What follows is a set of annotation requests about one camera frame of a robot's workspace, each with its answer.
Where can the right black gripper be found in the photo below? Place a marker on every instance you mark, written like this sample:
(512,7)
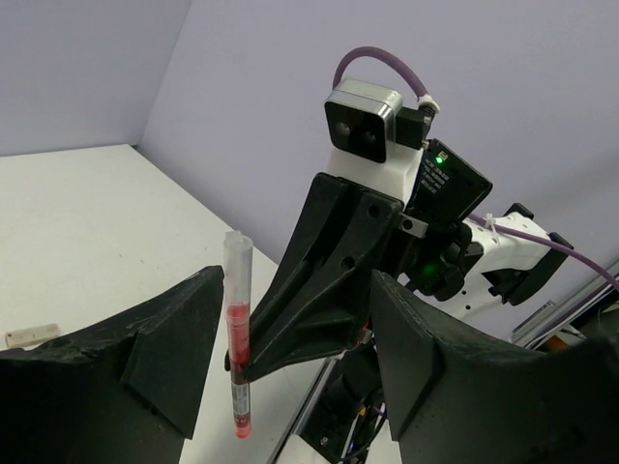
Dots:
(317,302)

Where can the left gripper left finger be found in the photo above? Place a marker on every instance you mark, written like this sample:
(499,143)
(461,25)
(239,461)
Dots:
(125,390)

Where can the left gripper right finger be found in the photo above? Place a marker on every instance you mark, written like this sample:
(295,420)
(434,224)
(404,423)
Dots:
(456,395)

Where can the red pen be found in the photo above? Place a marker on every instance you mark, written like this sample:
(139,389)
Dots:
(237,265)

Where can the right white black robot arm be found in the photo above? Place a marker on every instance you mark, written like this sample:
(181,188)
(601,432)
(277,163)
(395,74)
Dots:
(518,258)

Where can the beige eraser block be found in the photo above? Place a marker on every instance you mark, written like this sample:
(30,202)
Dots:
(29,337)

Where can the right aluminium table rail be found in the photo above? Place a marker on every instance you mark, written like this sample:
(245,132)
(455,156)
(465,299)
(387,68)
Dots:
(551,317)

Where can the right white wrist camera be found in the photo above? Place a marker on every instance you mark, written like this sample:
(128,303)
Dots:
(377,141)

